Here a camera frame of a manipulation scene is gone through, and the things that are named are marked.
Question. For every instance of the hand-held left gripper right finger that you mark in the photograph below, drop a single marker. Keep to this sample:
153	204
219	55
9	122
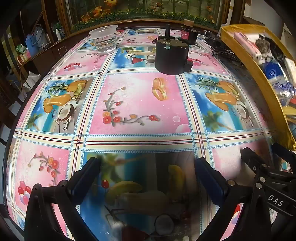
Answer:
212	183

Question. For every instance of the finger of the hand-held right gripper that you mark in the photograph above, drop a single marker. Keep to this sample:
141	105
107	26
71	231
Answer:
252	160
283	151

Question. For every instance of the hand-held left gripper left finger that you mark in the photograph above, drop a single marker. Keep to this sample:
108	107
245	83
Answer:
78	185

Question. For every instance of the blue tissue pack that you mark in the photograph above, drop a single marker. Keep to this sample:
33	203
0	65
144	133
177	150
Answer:
274	71

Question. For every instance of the yellow cardboard box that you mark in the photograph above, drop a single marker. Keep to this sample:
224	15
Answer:
254	67

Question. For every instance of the pink tissue pack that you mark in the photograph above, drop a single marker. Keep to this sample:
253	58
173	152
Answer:
246	45

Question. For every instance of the white tissue pack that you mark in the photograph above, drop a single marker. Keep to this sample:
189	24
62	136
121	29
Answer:
290	67

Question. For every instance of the printed plastic tablecloth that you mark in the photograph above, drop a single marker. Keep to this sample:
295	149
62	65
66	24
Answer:
138	97

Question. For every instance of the eyeglasses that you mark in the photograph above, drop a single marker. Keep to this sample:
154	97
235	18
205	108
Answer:
225	54

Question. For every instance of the white plastic sack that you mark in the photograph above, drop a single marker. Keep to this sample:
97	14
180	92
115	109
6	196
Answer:
32	81

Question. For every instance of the black cylindrical motor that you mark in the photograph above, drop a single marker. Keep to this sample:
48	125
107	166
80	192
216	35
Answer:
170	58

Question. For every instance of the wooden shelf cabinet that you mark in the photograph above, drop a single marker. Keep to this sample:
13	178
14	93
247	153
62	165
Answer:
46	58

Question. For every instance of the dark bottle with cork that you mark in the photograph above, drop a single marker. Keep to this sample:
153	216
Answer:
189	34

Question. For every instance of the clear plastic bowl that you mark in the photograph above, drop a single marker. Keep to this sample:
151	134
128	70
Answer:
104	41

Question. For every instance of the blue plastic jug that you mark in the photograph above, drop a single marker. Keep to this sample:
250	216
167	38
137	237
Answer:
31	45

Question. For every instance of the green packet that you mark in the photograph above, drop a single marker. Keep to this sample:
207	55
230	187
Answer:
20	49

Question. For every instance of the framed flower painting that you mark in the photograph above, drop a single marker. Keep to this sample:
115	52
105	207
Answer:
138	9

